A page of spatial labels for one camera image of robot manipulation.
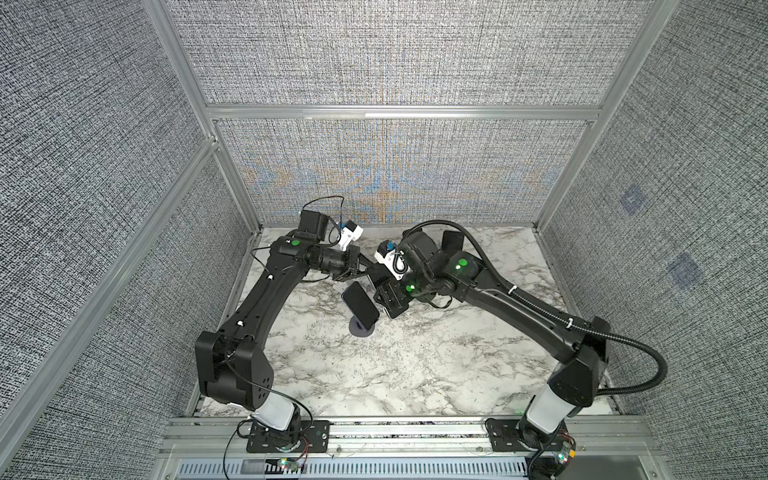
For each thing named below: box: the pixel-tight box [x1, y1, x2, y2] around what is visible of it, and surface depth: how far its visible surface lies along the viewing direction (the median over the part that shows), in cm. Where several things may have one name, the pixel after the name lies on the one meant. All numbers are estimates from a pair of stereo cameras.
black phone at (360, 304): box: [341, 281, 380, 330], surface depth 86 cm
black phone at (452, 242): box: [441, 230, 464, 257], surface depth 99 cm
